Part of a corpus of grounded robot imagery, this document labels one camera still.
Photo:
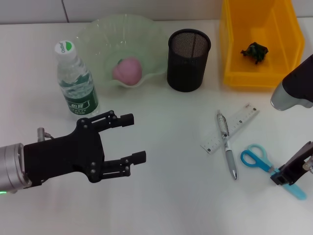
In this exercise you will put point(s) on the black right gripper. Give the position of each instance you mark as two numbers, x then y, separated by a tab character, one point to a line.
302	155

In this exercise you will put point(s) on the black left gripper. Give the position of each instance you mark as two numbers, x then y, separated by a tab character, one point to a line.
63	156

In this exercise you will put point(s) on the pink peach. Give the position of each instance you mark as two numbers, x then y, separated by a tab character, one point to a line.
128	71

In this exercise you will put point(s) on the clear green label water bottle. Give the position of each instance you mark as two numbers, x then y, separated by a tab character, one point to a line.
77	88

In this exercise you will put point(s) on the clear plastic ruler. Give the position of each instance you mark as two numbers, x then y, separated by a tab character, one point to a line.
212	144

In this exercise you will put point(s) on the green plastic wrapper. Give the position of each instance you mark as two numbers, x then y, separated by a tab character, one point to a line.
255	52

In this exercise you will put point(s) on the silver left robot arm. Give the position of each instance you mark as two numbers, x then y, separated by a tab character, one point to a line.
11	166

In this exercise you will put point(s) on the grey white ballpoint pen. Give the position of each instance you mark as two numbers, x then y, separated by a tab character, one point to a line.
230	156

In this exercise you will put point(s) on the black mesh pen holder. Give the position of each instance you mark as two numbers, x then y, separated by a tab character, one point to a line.
187	66

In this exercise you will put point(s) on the green glass fruit bowl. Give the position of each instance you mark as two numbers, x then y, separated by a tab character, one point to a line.
137	41

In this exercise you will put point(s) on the yellow plastic bin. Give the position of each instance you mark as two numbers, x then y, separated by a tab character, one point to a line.
259	76

